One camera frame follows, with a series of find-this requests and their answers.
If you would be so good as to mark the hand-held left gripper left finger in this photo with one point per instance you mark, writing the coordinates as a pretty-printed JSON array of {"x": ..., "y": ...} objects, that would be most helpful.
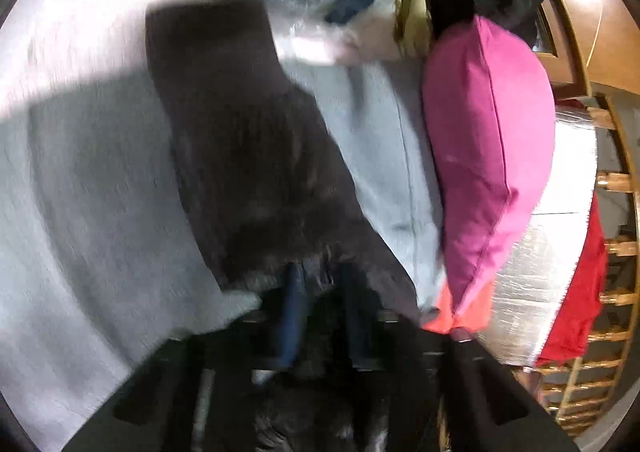
[{"x": 292, "y": 317}]

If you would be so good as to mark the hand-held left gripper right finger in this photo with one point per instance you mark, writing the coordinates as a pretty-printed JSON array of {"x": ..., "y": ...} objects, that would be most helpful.
[{"x": 357, "y": 322}]

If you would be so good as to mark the dark padded jacket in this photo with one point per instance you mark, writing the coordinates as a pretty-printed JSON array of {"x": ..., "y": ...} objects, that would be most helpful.
[{"x": 240, "y": 156}]

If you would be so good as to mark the orange cloth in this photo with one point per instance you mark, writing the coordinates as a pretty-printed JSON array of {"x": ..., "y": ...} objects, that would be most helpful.
[{"x": 470, "y": 312}]

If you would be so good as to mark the silver foil mat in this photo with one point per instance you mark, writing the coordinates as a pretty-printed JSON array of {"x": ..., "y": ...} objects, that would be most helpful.
[{"x": 545, "y": 282}]

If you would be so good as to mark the pink pillow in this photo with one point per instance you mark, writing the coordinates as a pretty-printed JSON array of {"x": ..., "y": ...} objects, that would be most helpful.
[{"x": 485, "y": 141}]

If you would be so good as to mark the red cloth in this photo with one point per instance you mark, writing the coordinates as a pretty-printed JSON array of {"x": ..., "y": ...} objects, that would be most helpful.
[{"x": 580, "y": 292}]

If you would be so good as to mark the grey bed sheet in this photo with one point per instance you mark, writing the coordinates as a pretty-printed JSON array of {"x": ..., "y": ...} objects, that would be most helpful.
[{"x": 75, "y": 182}]

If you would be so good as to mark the golden cloth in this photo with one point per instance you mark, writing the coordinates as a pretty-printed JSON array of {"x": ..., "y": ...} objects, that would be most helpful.
[{"x": 412, "y": 11}]

